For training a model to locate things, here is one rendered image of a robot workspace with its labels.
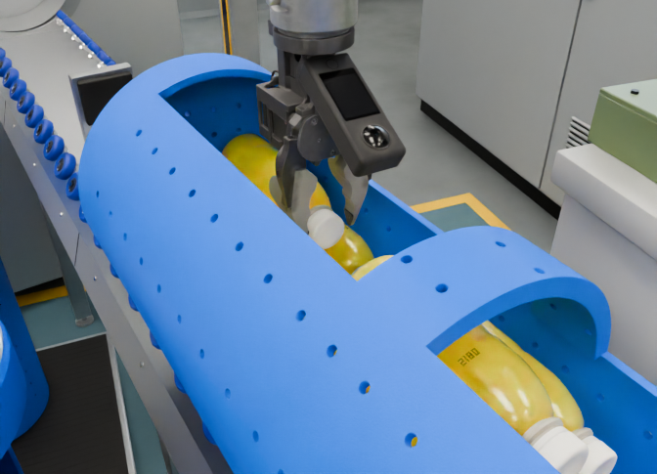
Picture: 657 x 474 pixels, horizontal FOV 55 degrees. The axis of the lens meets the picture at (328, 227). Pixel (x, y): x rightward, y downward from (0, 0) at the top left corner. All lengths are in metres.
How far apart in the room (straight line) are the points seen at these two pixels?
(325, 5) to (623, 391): 0.38
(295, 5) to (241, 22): 0.83
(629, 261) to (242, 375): 0.43
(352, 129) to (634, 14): 1.85
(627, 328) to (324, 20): 0.44
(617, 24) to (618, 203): 1.72
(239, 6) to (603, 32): 1.41
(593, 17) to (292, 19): 1.96
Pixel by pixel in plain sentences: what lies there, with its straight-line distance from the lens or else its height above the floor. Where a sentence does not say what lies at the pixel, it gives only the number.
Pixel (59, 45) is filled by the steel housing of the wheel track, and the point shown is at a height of 0.93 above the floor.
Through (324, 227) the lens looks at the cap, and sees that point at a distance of 0.64.
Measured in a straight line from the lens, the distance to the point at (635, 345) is 0.73.
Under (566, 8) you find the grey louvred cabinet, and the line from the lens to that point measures 2.54.
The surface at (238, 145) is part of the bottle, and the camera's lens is 0.75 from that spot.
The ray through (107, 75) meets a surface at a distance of 1.14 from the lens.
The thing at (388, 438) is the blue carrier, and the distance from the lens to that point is 0.34.
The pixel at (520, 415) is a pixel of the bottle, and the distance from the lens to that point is 0.40.
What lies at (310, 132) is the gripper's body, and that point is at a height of 1.22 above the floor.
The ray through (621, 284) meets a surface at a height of 1.05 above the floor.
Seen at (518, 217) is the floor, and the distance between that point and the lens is 2.75.
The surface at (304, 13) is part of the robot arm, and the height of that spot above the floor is 1.32.
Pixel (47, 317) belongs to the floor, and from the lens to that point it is 2.36.
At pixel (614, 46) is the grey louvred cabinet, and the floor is 0.76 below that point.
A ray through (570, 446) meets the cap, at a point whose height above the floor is 1.16.
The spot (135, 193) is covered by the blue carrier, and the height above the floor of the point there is 1.18.
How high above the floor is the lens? 1.47
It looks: 35 degrees down
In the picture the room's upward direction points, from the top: straight up
